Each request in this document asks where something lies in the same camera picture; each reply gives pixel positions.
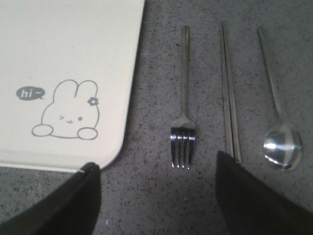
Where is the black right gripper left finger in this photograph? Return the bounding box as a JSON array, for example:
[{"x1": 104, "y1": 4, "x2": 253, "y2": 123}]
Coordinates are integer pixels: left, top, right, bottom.
[{"x1": 0, "y1": 163, "x2": 101, "y2": 235}]

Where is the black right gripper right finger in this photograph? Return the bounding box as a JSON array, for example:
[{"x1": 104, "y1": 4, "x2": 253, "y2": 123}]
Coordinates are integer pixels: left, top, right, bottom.
[{"x1": 215, "y1": 151, "x2": 313, "y2": 235}]

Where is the silver metal spoon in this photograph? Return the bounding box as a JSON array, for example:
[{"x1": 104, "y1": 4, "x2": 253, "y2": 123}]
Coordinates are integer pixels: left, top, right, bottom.
[{"x1": 258, "y1": 26, "x2": 303, "y2": 171}]

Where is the silver chopstick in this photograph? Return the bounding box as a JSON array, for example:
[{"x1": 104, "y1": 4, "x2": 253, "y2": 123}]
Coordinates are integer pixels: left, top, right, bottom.
[
  {"x1": 223, "y1": 22, "x2": 242, "y2": 163},
  {"x1": 220, "y1": 22, "x2": 233, "y2": 157}
]

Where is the silver metal fork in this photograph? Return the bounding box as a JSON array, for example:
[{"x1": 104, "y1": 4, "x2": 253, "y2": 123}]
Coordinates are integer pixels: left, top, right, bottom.
[{"x1": 170, "y1": 25, "x2": 196, "y2": 169}]

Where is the cream rabbit serving tray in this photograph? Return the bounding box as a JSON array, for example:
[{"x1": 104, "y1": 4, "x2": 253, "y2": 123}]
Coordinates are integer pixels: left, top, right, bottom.
[{"x1": 0, "y1": 0, "x2": 145, "y2": 172}]

